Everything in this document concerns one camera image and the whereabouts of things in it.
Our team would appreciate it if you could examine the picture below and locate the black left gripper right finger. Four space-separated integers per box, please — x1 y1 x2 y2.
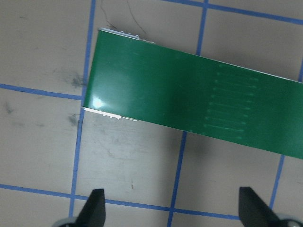
238 187 281 227

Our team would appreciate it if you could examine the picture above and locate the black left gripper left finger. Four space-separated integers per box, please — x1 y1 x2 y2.
74 189 106 227

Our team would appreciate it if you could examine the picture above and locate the green conveyor belt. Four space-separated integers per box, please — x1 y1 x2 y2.
83 29 303 158

